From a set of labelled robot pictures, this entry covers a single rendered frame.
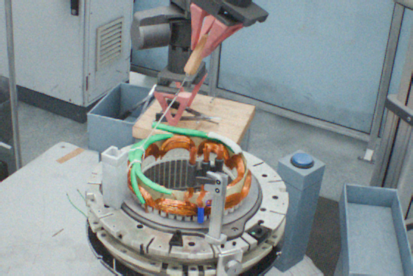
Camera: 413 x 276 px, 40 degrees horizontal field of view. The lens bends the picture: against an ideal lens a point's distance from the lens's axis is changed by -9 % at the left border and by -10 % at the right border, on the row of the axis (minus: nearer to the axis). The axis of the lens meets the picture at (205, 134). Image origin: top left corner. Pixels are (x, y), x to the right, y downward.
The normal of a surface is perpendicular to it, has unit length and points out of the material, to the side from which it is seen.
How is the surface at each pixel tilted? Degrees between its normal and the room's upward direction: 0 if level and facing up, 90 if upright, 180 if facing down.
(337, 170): 0
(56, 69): 90
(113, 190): 90
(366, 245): 0
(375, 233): 0
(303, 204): 90
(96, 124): 90
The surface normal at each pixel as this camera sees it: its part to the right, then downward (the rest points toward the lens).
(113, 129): -0.29, 0.45
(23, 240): 0.07, -0.87
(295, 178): -0.73, 0.29
